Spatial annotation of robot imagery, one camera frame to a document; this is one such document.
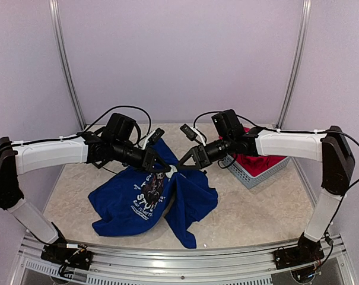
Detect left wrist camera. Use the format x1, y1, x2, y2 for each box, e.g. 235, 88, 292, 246
142, 128, 165, 150

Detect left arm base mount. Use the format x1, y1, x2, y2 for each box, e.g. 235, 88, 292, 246
41, 242, 93, 270

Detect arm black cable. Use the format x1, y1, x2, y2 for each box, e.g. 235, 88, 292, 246
193, 110, 359, 191
0, 105, 153, 208

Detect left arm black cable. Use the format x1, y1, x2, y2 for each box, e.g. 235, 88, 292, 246
0, 105, 153, 208

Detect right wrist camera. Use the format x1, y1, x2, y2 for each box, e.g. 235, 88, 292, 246
180, 124, 207, 146

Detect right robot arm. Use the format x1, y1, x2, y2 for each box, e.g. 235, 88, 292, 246
177, 109, 355, 264

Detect aluminium front rail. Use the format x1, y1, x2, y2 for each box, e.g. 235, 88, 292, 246
17, 234, 351, 285

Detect right aluminium corner post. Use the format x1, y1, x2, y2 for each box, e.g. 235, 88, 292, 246
275, 0, 312, 128

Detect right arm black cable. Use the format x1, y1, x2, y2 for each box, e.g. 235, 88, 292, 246
193, 110, 359, 191

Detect aluminium corner post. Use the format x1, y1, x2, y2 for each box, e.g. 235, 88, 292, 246
49, 0, 86, 129
275, 0, 312, 128

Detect left aluminium corner post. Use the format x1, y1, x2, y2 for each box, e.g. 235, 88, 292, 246
49, 0, 86, 129

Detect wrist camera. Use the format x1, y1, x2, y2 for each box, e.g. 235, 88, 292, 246
180, 124, 207, 146
142, 128, 165, 150

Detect red garment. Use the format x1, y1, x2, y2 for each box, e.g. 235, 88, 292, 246
235, 126, 288, 179

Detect light blue perforated basket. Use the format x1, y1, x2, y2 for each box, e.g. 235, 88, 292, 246
221, 156, 290, 189

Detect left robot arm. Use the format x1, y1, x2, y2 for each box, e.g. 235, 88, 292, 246
0, 113, 171, 264

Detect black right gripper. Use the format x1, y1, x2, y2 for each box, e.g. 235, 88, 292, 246
176, 134, 234, 169

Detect blue printed t-shirt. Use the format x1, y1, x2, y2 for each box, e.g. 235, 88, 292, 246
88, 140, 218, 249

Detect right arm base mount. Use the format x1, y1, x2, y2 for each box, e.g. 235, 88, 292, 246
273, 233, 325, 270

